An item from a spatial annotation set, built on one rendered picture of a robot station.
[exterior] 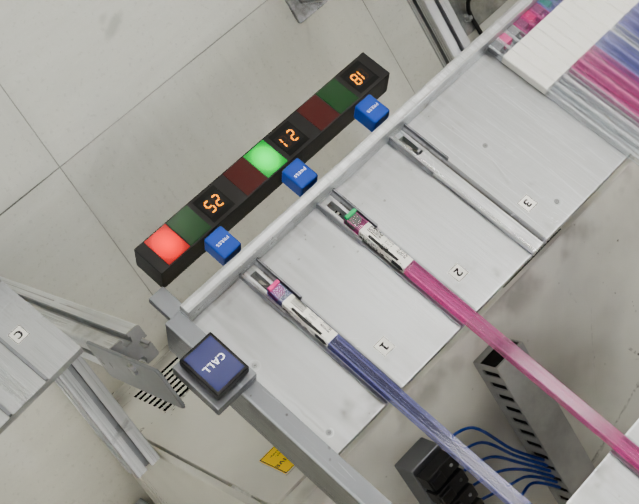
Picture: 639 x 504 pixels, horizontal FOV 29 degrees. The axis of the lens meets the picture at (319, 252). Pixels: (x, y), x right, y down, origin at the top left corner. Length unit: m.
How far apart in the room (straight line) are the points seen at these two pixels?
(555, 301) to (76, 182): 0.74
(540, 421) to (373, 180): 0.44
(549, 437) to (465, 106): 0.46
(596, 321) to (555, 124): 0.40
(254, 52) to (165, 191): 0.27
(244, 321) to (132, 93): 0.81
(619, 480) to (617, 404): 0.54
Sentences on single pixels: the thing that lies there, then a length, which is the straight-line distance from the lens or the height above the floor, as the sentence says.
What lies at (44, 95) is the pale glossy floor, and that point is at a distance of 1.90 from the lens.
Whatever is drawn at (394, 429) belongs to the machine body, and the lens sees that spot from 1.49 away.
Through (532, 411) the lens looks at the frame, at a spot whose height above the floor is 0.66.
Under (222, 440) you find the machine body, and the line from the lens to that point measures 1.63.
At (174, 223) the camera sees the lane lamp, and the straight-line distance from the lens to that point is 1.26.
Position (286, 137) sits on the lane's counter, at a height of 0.66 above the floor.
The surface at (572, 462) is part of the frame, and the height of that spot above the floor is 0.66.
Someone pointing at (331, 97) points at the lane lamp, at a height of 0.66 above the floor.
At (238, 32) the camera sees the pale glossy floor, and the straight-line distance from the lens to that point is 2.04.
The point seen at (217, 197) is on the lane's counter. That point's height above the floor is 0.66.
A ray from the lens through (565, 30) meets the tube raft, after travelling 1.41.
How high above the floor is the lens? 1.78
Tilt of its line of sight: 56 degrees down
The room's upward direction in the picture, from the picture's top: 101 degrees clockwise
